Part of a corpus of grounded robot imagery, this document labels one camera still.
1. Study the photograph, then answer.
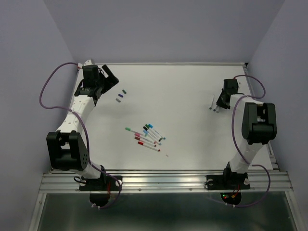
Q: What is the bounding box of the dark green pen body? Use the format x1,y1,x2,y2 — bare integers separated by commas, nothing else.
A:
209,94,215,110

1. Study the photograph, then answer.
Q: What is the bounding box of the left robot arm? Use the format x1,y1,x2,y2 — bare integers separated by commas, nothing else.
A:
46,63,119,190

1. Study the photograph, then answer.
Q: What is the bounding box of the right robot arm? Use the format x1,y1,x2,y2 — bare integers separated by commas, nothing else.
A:
216,76,277,188

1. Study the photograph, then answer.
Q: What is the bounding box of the pink capped pen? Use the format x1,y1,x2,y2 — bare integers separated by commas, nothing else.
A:
134,132,155,144

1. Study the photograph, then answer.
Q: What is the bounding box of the maroon capped pen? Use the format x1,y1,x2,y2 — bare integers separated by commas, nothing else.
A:
134,136,156,147

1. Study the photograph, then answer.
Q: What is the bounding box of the red capped pen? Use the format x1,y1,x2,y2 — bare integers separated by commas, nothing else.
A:
138,141,160,152

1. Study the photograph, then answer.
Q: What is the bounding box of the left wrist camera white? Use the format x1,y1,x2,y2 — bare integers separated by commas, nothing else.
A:
82,59,96,68

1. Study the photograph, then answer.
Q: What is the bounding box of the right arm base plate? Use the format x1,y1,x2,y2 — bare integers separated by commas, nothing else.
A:
205,173,250,206

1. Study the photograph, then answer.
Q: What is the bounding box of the aluminium frame rail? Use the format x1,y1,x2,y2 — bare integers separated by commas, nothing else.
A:
39,170,293,194

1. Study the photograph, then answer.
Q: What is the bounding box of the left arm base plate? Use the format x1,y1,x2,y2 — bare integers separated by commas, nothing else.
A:
78,175,123,209

